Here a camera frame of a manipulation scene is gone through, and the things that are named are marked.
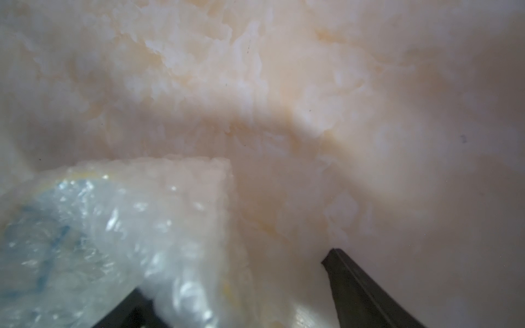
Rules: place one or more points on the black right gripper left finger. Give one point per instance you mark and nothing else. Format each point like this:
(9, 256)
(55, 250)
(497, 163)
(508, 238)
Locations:
(134, 311)

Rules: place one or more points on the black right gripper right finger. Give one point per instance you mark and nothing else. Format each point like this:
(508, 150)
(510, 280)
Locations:
(359, 300)

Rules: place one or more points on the bubble wrap sheet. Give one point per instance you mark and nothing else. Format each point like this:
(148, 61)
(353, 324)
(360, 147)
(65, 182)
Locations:
(173, 222)

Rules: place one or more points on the yellow rimmed blue white bowl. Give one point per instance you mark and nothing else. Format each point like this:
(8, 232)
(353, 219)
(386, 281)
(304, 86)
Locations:
(52, 274)

